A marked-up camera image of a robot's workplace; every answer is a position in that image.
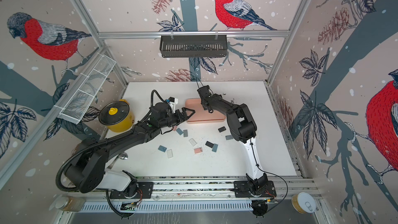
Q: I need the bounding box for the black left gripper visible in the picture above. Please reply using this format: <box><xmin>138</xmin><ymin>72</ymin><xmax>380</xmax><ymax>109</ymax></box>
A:
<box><xmin>158</xmin><ymin>107</ymin><xmax>195</xmax><ymax>130</ymax></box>

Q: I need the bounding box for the pink plastic storage tray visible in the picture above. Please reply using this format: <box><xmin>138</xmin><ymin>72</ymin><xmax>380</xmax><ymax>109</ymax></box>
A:
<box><xmin>185</xmin><ymin>98</ymin><xmax>226</xmax><ymax>124</ymax></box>

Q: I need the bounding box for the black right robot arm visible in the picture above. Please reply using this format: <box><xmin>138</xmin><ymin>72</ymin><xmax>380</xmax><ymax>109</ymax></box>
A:
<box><xmin>198</xmin><ymin>86</ymin><xmax>275</xmax><ymax>197</ymax></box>

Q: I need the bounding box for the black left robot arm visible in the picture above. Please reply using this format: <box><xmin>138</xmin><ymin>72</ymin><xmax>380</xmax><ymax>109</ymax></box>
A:
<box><xmin>55</xmin><ymin>102</ymin><xmax>195</xmax><ymax>193</ymax></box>

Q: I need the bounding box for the teal eraser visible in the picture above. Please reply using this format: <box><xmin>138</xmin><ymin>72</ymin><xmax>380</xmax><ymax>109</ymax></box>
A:
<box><xmin>212</xmin><ymin>144</ymin><xmax>218</xmax><ymax>152</ymax></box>
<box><xmin>158</xmin><ymin>145</ymin><xmax>167</xmax><ymax>152</ymax></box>
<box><xmin>176</xmin><ymin>128</ymin><xmax>183</xmax><ymax>135</ymax></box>

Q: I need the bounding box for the white eraser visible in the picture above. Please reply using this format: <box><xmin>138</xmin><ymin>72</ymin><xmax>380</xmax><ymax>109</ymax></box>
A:
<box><xmin>166</xmin><ymin>149</ymin><xmax>173</xmax><ymax>159</ymax></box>
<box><xmin>189</xmin><ymin>139</ymin><xmax>197</xmax><ymax>147</ymax></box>

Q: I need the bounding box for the yellow electric cooking pot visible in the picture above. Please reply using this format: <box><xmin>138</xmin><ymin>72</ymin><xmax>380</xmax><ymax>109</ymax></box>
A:
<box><xmin>98</xmin><ymin>100</ymin><xmax>135</xmax><ymax>133</ymax></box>

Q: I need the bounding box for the yellow tape roll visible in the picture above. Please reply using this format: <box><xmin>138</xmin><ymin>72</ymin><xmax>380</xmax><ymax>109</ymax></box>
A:
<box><xmin>291</xmin><ymin>192</ymin><xmax>317</xmax><ymax>214</ymax></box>

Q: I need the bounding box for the glass jar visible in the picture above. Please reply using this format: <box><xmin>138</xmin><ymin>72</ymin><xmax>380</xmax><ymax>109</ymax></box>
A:
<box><xmin>55</xmin><ymin>196</ymin><xmax>86</xmax><ymax>212</ymax></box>

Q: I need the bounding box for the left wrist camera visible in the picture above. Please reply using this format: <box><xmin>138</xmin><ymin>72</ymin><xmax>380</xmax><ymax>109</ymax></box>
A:
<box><xmin>166</xmin><ymin>97</ymin><xmax>178</xmax><ymax>113</ymax></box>

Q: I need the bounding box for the black hanging wire basket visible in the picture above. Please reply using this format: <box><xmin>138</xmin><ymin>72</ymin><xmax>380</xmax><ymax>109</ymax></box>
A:
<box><xmin>160</xmin><ymin>34</ymin><xmax>228</xmax><ymax>58</ymax></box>

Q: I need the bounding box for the white wire mesh shelf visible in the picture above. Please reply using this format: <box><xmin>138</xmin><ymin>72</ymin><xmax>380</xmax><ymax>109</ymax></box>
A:
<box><xmin>58</xmin><ymin>53</ymin><xmax>116</xmax><ymax>124</ymax></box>

